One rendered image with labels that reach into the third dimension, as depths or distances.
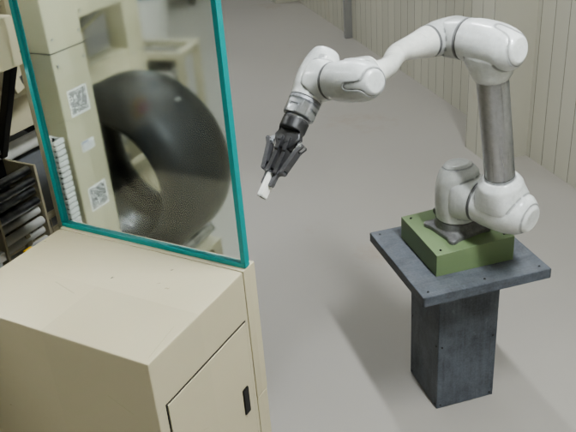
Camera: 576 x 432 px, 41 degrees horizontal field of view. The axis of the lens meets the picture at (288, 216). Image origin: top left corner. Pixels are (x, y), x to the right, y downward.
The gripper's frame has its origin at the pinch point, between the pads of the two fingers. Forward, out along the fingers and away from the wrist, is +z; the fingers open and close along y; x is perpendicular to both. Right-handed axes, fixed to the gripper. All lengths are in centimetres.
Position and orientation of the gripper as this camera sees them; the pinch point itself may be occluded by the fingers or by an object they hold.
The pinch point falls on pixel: (267, 185)
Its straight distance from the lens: 206.1
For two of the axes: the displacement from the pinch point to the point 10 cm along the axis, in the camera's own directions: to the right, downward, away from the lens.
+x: 4.6, 3.3, 8.2
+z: -4.0, 9.0, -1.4
